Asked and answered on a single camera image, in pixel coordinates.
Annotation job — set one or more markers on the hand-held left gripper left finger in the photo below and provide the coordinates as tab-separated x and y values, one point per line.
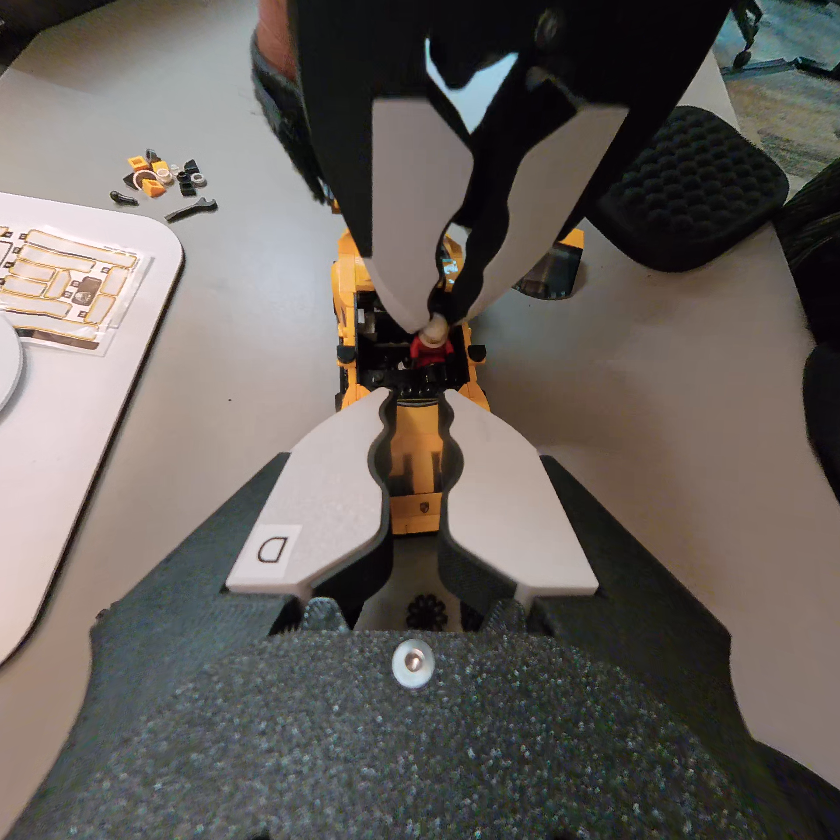
321	505

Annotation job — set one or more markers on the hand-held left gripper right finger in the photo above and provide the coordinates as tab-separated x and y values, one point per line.
518	512

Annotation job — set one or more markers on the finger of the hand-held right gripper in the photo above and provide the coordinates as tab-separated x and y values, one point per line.
558	184
407	216

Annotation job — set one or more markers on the yellow lego roof windshield piece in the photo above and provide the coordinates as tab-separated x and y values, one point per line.
551	275

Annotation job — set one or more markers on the yellow and black lego car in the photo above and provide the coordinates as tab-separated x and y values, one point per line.
417	459

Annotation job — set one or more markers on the red lego minifigure white helmet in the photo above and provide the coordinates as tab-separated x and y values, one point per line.
432	351

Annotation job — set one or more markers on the black lego wheel rim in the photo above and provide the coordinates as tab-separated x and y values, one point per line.
426	613

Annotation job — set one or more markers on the pile of small lego pieces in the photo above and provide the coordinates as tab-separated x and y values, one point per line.
164	180

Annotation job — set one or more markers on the lego sticker sheet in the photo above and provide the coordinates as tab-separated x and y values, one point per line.
65	289

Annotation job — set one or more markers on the person's right hand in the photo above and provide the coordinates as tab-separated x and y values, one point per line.
272	33

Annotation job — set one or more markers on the black textured armrest pad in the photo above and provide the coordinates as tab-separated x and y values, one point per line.
709	197

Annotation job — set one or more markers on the black office chair base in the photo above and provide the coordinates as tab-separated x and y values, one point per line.
748	26

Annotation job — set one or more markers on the white monitor stand base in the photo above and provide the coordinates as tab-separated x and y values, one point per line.
65	459

